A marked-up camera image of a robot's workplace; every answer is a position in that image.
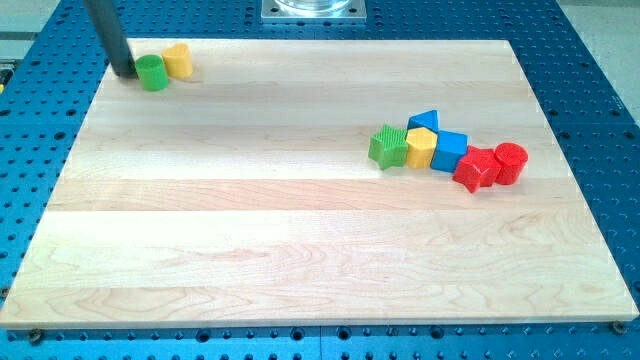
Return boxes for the left board clamp screw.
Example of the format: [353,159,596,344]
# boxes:
[26,329,45,345]

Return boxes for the red cylinder block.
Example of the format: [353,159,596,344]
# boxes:
[494,142,529,185]

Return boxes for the red star block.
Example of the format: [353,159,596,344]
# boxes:
[452,146,502,193]

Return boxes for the right board clamp screw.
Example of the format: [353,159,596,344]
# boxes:
[610,321,627,335]

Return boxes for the wooden board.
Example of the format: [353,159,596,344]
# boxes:
[1,39,638,329]

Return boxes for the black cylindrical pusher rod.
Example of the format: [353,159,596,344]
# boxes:
[83,0,137,78]

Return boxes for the blue cube block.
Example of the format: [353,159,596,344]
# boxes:
[431,130,468,173]

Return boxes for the green star block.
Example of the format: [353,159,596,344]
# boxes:
[368,124,408,170]

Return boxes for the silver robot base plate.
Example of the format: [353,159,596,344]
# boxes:
[260,0,367,23]

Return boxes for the blue triangle block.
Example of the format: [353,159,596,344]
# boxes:
[407,110,439,133]

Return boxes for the yellow heart block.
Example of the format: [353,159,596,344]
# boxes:
[161,43,194,79]

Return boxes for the yellow pentagon block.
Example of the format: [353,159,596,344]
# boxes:
[406,127,438,169]

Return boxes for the green cylinder block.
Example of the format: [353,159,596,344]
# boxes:
[135,54,169,92]

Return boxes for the board clamp screw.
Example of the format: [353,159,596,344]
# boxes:
[610,321,627,335]
[26,329,45,345]

